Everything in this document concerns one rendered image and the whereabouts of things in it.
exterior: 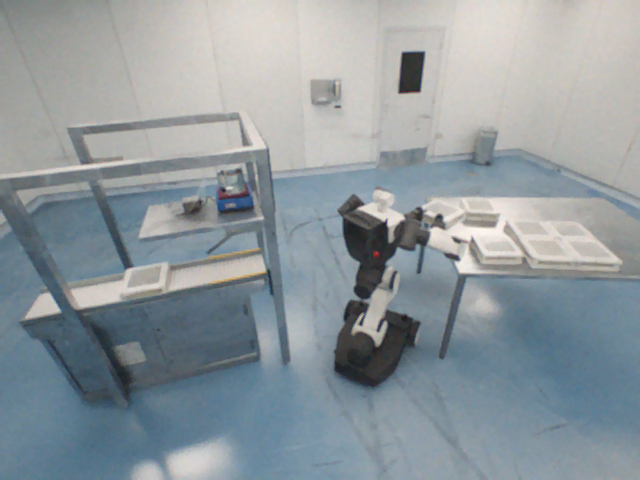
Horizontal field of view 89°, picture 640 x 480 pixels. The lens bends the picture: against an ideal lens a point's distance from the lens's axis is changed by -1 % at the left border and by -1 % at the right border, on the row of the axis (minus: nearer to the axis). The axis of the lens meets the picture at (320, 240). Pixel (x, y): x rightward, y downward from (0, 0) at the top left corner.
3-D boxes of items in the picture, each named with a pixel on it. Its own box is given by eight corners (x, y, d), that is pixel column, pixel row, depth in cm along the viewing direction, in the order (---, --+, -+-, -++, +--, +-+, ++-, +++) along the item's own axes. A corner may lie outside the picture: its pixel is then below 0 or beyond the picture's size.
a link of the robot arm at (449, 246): (475, 242, 168) (434, 228, 167) (464, 265, 171) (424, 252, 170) (465, 238, 180) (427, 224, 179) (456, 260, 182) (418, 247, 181)
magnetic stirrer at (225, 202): (250, 193, 205) (248, 180, 200) (255, 208, 187) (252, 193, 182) (217, 198, 200) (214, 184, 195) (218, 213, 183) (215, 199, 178)
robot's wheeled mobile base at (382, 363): (389, 399, 216) (394, 367, 199) (319, 369, 238) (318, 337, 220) (415, 333, 264) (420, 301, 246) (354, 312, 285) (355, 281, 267)
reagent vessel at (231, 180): (245, 182, 196) (240, 151, 186) (248, 192, 184) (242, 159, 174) (218, 186, 193) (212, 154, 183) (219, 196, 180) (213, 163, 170)
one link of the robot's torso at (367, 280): (371, 303, 193) (373, 279, 184) (351, 296, 198) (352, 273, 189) (387, 276, 214) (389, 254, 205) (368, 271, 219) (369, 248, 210)
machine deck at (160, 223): (255, 197, 210) (254, 191, 208) (264, 224, 179) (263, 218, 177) (150, 212, 196) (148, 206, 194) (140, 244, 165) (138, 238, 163)
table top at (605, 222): (601, 202, 282) (603, 198, 281) (719, 283, 190) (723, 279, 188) (424, 200, 295) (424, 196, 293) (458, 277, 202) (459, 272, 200)
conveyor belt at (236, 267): (262, 259, 229) (262, 253, 227) (268, 281, 209) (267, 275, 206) (41, 301, 199) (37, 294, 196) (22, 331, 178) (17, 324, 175)
